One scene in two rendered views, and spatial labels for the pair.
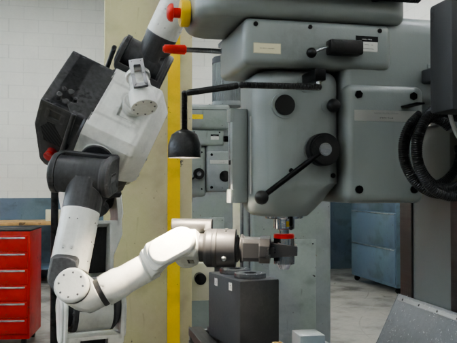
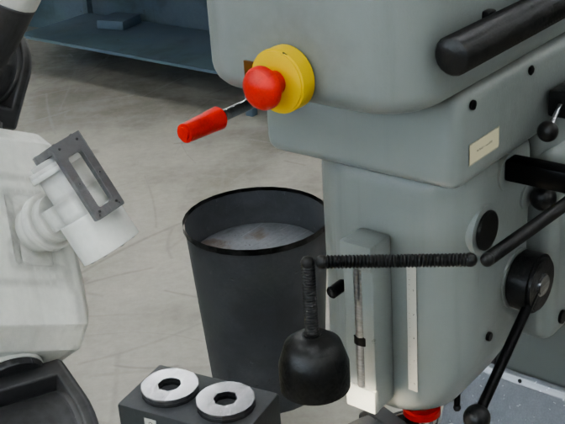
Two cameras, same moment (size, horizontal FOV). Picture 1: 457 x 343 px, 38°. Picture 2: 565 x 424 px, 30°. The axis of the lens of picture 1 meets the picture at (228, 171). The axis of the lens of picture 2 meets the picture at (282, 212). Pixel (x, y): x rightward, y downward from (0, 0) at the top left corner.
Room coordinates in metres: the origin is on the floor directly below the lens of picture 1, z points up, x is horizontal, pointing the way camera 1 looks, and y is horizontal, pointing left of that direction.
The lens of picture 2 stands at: (0.74, 0.65, 2.05)
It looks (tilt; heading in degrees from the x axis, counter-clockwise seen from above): 25 degrees down; 323
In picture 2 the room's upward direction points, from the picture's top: 4 degrees counter-clockwise
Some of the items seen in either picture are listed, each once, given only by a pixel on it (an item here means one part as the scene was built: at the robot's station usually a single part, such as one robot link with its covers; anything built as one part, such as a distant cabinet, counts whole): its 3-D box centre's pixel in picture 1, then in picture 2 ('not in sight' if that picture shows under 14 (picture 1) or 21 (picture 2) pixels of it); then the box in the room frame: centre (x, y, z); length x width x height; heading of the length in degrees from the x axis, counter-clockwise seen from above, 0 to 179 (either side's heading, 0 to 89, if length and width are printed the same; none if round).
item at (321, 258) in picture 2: (214, 88); (403, 261); (1.38, 0.03, 1.58); 0.17 x 0.01 x 0.01; 46
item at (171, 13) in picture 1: (173, 12); (266, 86); (1.46, 0.12, 1.76); 0.04 x 0.03 x 0.04; 13
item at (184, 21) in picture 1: (184, 13); (282, 79); (1.46, 0.10, 1.76); 0.06 x 0.02 x 0.06; 13
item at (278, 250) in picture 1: (283, 250); not in sight; (1.48, -0.12, 1.23); 0.06 x 0.02 x 0.03; 85
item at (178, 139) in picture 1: (184, 143); (313, 358); (1.45, 0.10, 1.47); 0.07 x 0.07 x 0.06
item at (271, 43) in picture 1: (301, 54); (440, 80); (1.52, -0.17, 1.68); 0.34 x 0.24 x 0.10; 103
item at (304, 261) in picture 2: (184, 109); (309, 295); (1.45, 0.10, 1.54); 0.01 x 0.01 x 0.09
